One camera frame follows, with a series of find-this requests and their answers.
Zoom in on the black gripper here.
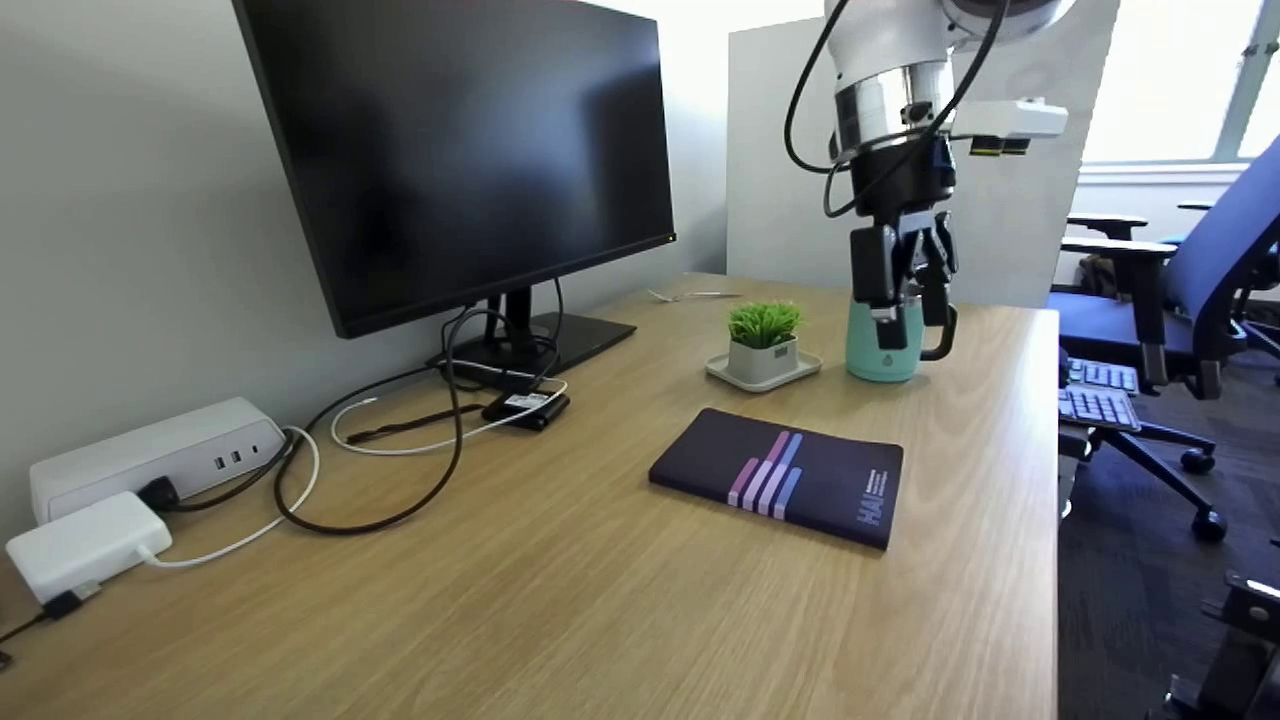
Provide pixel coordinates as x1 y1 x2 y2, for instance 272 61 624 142
849 133 963 352

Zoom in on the small green plant white pot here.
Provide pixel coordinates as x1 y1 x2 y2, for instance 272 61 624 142
703 300 825 401

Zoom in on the dark notebook with coloured stripes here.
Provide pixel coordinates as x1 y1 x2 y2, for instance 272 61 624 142
645 405 909 550

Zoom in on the blue office chair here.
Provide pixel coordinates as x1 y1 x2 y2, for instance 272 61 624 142
1047 134 1280 547

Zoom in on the black adapter dongle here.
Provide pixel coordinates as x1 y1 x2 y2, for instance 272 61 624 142
481 384 575 434

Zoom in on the black computer monitor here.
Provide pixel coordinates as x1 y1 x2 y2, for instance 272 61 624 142
233 0 681 380

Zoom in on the black stand base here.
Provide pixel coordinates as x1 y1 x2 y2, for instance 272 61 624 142
1163 572 1280 720

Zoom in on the white power strip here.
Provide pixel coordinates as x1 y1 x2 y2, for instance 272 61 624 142
29 393 290 524

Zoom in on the white power adapter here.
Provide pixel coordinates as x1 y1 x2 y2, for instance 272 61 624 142
2 489 178 608

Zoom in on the teal thermocup with black handle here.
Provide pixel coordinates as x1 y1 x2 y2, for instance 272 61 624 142
842 290 963 393

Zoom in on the white cable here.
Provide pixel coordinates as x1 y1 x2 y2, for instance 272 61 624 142
329 380 575 458
136 421 329 576

